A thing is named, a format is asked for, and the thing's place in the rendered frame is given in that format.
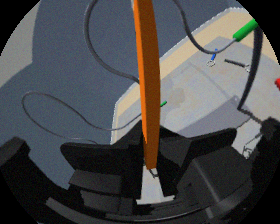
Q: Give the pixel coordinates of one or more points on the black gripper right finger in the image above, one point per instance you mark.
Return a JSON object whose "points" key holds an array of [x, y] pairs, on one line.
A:
{"points": [[175, 152]]}

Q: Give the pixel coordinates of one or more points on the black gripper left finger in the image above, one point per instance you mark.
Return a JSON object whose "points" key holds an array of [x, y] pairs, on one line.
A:
{"points": [[125, 157]]}

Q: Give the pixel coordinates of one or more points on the orange handle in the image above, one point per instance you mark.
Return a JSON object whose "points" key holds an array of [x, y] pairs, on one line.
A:
{"points": [[149, 68]]}

